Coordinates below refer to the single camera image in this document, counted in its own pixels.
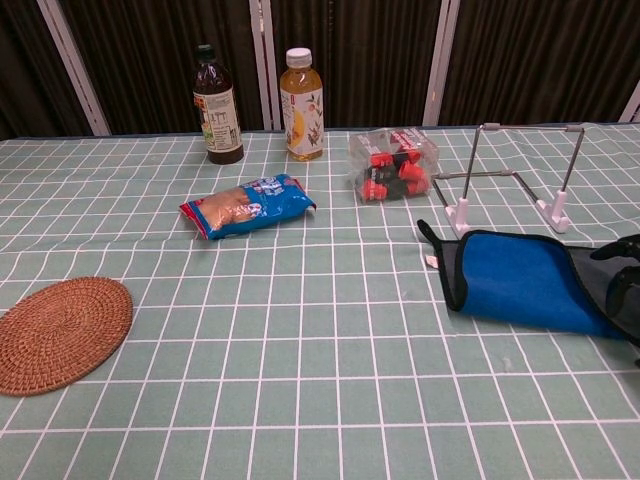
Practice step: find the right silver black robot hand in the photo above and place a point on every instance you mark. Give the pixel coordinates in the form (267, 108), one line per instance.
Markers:
(625, 295)

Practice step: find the dark blue cloth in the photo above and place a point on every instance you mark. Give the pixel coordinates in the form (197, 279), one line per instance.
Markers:
(515, 280)

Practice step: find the clear box with red items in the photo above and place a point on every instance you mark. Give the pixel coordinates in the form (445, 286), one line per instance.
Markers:
(392, 167)

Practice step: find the green checked tablecloth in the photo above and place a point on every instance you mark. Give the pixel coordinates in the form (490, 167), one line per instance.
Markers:
(300, 390)

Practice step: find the yellow tea bottle white cap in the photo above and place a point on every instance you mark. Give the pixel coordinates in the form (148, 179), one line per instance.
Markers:
(302, 120)

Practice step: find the blue snack bag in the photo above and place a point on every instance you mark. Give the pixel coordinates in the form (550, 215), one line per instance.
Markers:
(245, 207)

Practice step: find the dark glass bottle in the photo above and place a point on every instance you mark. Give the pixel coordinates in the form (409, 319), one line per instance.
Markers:
(220, 125)

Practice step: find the round woven rattan coaster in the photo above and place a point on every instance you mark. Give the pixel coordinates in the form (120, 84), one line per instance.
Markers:
(60, 335)

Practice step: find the white partition frame post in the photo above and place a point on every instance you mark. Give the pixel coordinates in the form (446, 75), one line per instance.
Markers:
(440, 60)
(265, 65)
(75, 70)
(632, 102)

